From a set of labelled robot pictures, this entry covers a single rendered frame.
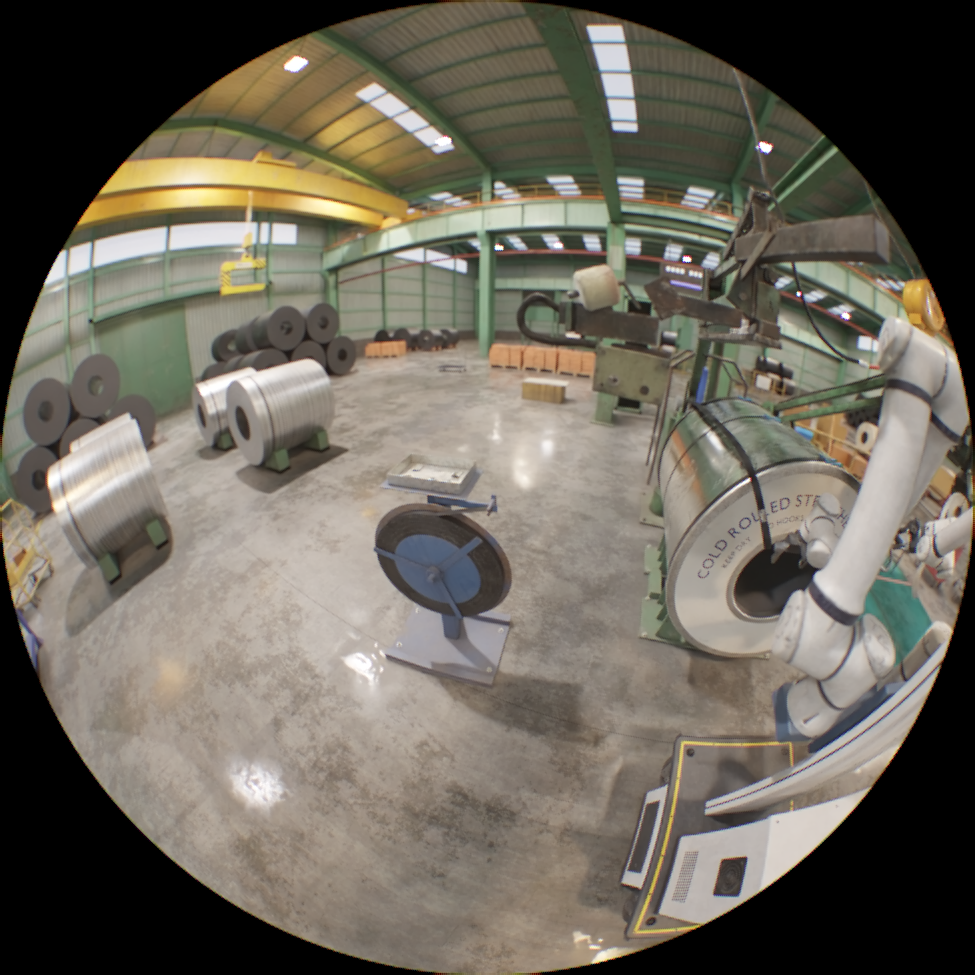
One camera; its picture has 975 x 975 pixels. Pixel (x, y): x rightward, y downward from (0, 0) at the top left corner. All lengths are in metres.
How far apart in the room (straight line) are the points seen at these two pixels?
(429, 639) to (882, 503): 1.98
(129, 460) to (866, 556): 4.39
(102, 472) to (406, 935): 3.96
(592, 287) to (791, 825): 1.44
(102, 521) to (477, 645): 3.65
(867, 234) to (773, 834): 1.17
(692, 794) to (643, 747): 0.46
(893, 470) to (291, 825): 2.22
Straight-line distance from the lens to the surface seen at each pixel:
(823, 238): 0.70
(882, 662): 0.87
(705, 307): 0.89
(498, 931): 1.71
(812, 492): 1.50
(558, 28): 2.61
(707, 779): 1.56
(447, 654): 1.87
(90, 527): 3.92
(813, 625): 0.76
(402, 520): 1.29
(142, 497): 3.86
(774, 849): 1.06
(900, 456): 0.73
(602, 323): 0.84
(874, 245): 0.63
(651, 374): 0.81
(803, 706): 0.95
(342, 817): 1.73
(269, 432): 4.23
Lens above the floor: 1.61
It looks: 29 degrees down
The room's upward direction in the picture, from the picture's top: 1 degrees clockwise
